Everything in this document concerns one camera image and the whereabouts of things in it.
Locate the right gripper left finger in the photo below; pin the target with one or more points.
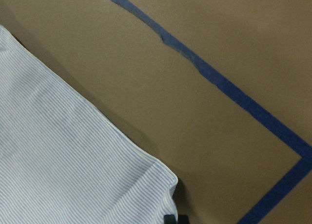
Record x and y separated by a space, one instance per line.
169 219

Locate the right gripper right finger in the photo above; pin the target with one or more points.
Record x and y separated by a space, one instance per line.
183 219

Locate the blue striped button shirt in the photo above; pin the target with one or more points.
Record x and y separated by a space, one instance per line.
62 161

